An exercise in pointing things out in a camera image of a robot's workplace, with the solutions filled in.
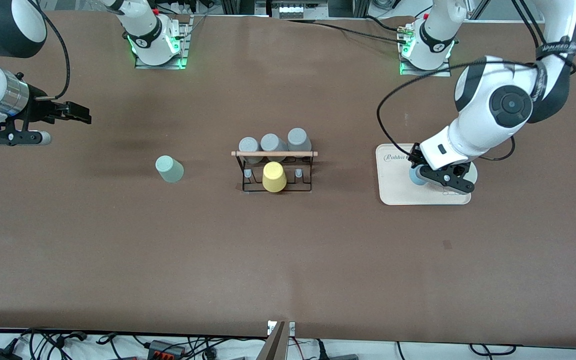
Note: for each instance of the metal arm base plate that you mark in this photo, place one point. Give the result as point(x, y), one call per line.
point(184, 47)
point(445, 71)

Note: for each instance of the grey power strip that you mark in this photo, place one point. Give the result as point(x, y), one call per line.
point(298, 9)

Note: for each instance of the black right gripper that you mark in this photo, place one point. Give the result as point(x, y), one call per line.
point(39, 107)

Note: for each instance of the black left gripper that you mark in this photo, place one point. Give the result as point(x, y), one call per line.
point(416, 161)

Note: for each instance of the pale green cup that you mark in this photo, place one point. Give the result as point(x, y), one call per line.
point(169, 169)

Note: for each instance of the yellow cup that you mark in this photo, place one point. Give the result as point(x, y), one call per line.
point(274, 176)

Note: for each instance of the black plug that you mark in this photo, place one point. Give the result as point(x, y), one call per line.
point(338, 356)

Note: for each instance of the orange black connector block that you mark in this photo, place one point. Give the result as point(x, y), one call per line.
point(165, 348)

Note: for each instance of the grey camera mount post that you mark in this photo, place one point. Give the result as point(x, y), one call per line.
point(275, 342)

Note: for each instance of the beige rabbit print tray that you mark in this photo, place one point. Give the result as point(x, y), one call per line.
point(398, 187)

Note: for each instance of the grey cup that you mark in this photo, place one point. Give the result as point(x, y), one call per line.
point(271, 143)
point(298, 137)
point(249, 146)

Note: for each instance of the black power adapter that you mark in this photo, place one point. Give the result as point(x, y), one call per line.
point(3, 352)

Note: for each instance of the light blue cup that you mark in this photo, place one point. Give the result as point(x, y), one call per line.
point(416, 177)

